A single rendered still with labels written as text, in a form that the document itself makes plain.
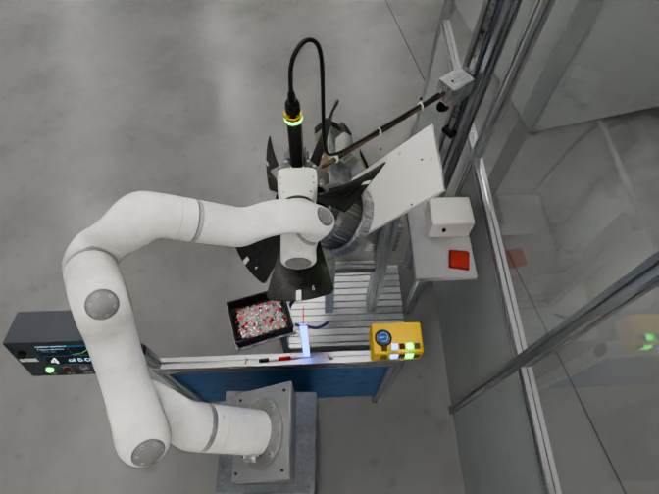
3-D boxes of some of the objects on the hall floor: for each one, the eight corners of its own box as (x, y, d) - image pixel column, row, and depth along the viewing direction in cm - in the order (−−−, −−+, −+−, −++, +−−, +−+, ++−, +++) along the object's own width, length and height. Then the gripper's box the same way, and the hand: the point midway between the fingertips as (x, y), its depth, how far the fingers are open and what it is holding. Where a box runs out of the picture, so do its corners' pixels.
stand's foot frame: (395, 271, 282) (397, 265, 275) (404, 347, 261) (407, 343, 254) (289, 273, 280) (288, 268, 273) (289, 351, 259) (289, 347, 252)
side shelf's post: (410, 307, 272) (442, 235, 198) (411, 314, 270) (444, 244, 196) (403, 307, 272) (432, 236, 198) (404, 314, 270) (434, 244, 196)
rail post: (379, 395, 249) (400, 355, 180) (380, 403, 247) (401, 366, 178) (371, 395, 249) (389, 355, 180) (372, 403, 247) (390, 366, 178)
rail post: (212, 401, 247) (169, 363, 177) (212, 410, 245) (168, 373, 176) (204, 402, 246) (158, 364, 177) (204, 410, 245) (157, 374, 175)
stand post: (372, 301, 273) (401, 183, 171) (374, 316, 269) (404, 204, 167) (364, 301, 273) (388, 183, 171) (366, 316, 269) (391, 205, 167)
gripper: (330, 198, 116) (328, 139, 125) (262, 201, 116) (264, 141, 124) (330, 215, 123) (328, 158, 131) (265, 217, 122) (267, 159, 131)
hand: (296, 155), depth 127 cm, fingers closed on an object, 4 cm apart
